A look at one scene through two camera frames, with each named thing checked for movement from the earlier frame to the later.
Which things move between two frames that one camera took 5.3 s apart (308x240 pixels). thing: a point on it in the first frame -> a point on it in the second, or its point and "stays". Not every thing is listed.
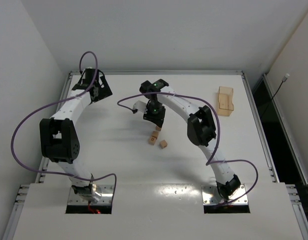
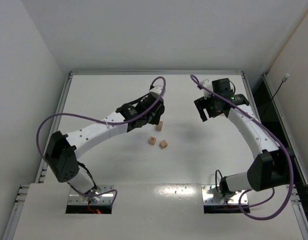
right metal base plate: x=211 y=196 stays
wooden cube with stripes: x=152 y=140 stays
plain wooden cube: x=163 y=144 stays
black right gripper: x=154 y=118 -> x=202 y=105
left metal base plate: x=107 y=191 stays
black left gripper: x=104 y=88 -> x=156 y=113
